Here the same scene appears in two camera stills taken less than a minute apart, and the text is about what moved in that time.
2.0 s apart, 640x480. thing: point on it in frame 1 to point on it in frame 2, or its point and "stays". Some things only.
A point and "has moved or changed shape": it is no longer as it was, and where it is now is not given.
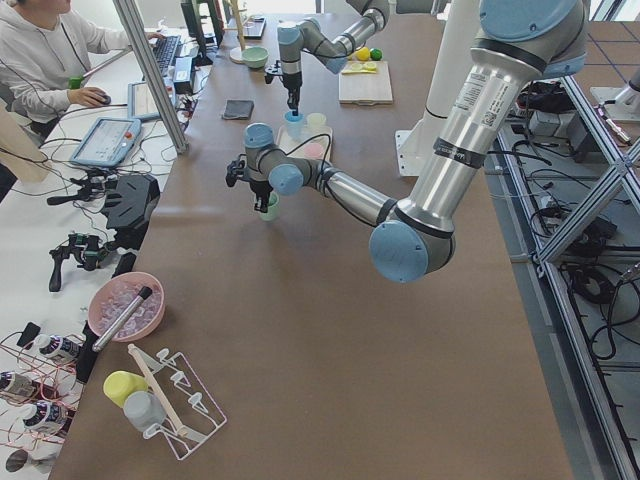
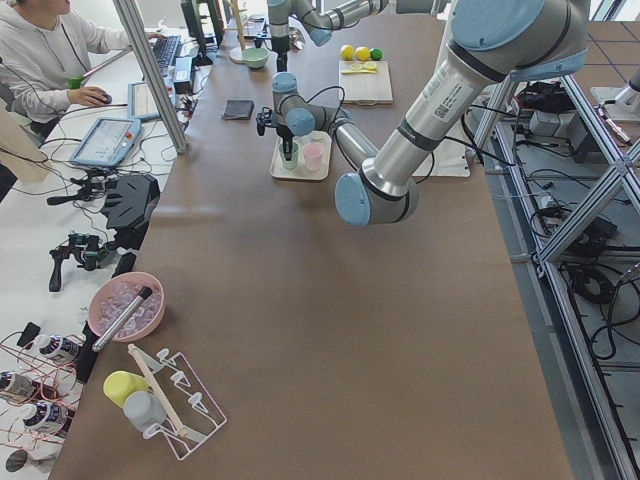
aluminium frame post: x=153 y=73 stays
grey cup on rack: x=144 y=409 stays
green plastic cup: x=272 y=210 has moved or changed shape
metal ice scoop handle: x=142 y=295 stays
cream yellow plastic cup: x=316 y=120 has moved or changed shape
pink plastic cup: x=313 y=151 stays
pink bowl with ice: x=113 y=296 stays
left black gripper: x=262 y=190 to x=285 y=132
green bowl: x=255 y=57 stays
